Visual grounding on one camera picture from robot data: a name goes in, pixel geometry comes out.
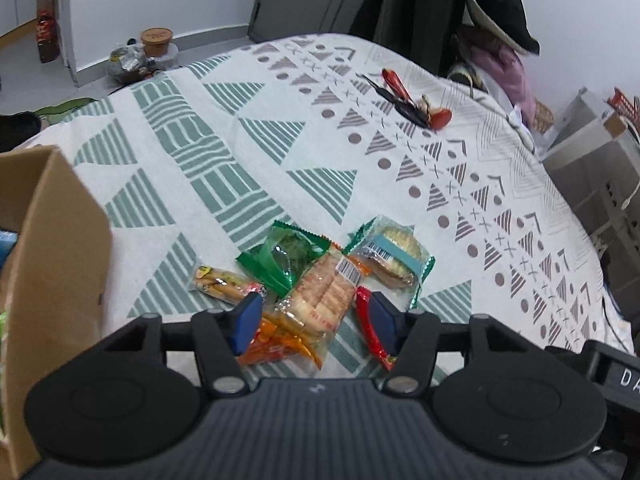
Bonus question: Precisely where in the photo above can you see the twisted dough snack packet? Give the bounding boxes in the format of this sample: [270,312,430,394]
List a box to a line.
[186,264,267,306]

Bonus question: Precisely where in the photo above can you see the red snack stick packet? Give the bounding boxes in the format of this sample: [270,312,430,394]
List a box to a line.
[355,286,395,372]

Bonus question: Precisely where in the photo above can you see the round cookie packet teal band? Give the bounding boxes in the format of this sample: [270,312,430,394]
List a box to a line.
[344,216,436,311]

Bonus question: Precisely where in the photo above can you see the orange cracker packet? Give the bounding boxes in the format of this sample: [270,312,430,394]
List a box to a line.
[239,244,361,368]

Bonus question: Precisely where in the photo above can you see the green snack packet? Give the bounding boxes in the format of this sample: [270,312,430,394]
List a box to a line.
[236,220,331,298]

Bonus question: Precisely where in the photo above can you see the brown cardboard box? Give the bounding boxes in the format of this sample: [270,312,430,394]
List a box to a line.
[1,146,112,479]

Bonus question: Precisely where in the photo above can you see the patterned bed blanket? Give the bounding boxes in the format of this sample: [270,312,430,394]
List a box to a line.
[38,35,632,351]

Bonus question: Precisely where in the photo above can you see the green dinosaur rug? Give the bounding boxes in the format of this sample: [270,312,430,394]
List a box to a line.
[35,98,96,125]

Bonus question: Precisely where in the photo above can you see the black clothes pile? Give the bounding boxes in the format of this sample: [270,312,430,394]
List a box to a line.
[0,112,41,153]

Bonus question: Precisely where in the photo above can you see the brown lidded jar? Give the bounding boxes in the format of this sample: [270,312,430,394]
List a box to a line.
[140,27,172,58]

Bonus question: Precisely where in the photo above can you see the black jacket on chair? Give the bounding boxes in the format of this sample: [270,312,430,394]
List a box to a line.
[349,0,540,76]

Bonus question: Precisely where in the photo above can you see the black office chair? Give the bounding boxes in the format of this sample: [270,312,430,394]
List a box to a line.
[374,0,465,76]

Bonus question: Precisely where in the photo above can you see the dark soda bottle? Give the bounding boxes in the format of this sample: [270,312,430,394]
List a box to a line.
[36,10,60,64]

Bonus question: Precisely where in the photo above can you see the red keychain with keys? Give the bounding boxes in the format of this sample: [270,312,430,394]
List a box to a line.
[358,68,452,131]

